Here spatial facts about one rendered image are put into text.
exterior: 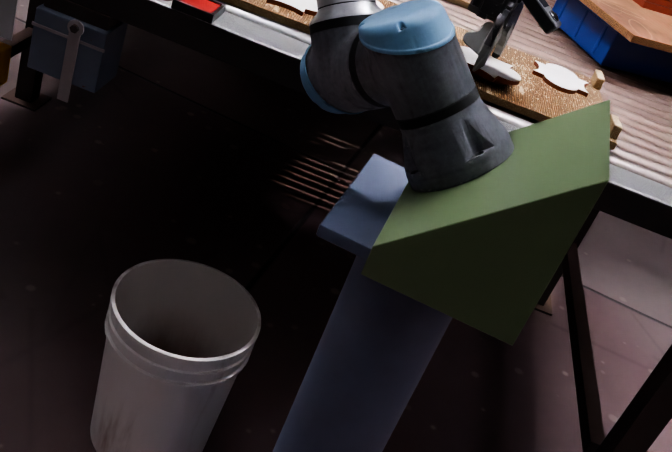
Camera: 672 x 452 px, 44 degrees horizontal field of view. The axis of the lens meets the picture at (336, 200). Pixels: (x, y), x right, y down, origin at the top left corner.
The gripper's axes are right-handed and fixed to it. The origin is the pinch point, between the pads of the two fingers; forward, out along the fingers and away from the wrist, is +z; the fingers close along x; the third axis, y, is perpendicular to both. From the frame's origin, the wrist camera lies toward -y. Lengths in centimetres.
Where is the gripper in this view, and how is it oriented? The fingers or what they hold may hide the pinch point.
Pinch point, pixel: (487, 64)
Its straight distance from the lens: 165.3
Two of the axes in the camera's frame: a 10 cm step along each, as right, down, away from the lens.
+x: -4.6, 3.2, -8.3
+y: -8.3, -4.9, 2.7
